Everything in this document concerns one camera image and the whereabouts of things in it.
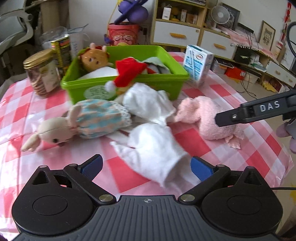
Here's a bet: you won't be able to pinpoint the cream bunny doll blue dress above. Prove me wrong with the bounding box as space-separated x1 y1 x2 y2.
21 99 132 152

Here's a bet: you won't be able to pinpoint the white cloth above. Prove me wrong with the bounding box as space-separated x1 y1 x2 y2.
110 83 200 187

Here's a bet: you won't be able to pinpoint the pink plush toy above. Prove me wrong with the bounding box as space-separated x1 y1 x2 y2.
174 96 245 149

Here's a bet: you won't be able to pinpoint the red santa hat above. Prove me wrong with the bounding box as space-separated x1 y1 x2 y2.
104 57 148 92

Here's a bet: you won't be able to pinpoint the red white checkered tablecloth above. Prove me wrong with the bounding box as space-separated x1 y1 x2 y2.
1 79 295 240

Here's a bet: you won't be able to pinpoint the framed picture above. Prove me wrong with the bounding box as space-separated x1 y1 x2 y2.
259 21 276 50

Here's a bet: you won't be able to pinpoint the low white drawer cabinet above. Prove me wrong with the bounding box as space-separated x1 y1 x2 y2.
200 28 237 59

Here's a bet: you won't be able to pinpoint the green plastic cookie box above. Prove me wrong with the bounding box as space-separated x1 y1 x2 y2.
61 45 189 104

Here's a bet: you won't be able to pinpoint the blue white milk carton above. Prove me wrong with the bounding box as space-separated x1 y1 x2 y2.
183 45 214 87

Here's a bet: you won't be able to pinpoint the small white desk fan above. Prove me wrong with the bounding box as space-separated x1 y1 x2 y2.
211 6 230 25

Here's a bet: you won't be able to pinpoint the glass jar gold lid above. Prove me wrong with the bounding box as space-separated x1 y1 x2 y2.
23 49 60 98

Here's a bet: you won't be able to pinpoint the orange faced plush doll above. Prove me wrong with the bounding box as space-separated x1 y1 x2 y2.
77 43 113 73

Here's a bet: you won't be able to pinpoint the black yellow tin can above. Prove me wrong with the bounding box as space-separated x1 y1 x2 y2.
51 34 71 78

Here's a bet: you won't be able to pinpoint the wooden cabinet white drawers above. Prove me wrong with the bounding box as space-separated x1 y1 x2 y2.
150 1 208 50

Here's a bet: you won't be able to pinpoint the white plastic shopping bag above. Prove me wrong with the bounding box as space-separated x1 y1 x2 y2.
40 24 90 59

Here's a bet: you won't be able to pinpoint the red snack bucket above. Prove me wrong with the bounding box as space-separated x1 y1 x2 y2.
104 22 140 46

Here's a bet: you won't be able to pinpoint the grey white office chair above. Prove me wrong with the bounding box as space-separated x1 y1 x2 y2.
0 0 33 55

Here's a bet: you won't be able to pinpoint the purple balance ball toy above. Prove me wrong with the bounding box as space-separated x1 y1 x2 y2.
114 0 149 25

